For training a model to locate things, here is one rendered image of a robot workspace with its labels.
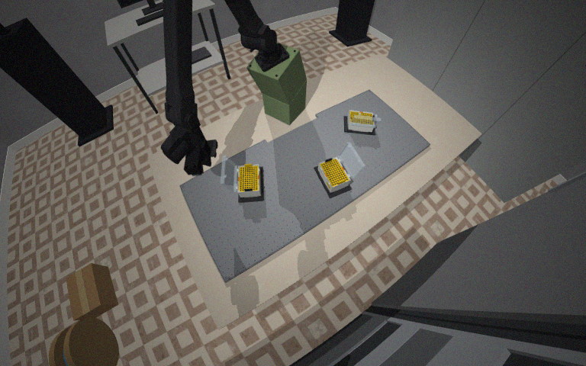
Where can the yellow perforated plate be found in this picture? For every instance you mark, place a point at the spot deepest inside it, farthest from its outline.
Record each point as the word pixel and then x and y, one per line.
pixel 334 172
pixel 357 113
pixel 249 178

